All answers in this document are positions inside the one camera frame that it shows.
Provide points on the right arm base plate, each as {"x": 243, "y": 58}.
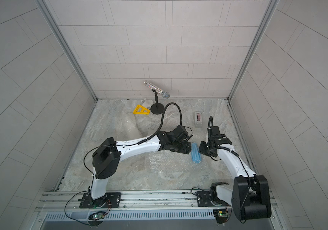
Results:
{"x": 204, "y": 199}

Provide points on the yellow triangle ruler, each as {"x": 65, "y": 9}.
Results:
{"x": 141, "y": 110}

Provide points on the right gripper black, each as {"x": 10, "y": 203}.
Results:
{"x": 202, "y": 150}

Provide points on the right circuit board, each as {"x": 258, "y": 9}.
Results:
{"x": 221, "y": 215}

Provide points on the left circuit board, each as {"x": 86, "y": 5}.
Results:
{"x": 97, "y": 216}

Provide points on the circuit board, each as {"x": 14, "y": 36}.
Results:
{"x": 97, "y": 216}
{"x": 221, "y": 215}

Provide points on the white crumpled object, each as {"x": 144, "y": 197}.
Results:
{"x": 147, "y": 103}

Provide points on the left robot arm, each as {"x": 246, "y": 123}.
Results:
{"x": 106, "y": 158}

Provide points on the blue ribbed vase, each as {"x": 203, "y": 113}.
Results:
{"x": 195, "y": 155}

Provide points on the glitter microphone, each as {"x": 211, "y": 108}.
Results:
{"x": 164, "y": 94}

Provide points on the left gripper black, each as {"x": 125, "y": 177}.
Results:
{"x": 186, "y": 147}

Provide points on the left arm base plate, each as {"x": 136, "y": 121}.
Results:
{"x": 111, "y": 200}

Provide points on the clear bubble wrap sheet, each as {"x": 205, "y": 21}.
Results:
{"x": 128, "y": 129}

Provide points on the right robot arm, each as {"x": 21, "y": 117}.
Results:
{"x": 249, "y": 197}

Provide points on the black microphone stand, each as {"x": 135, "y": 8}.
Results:
{"x": 157, "y": 108}

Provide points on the aluminium mounting rail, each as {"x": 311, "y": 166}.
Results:
{"x": 130, "y": 200}

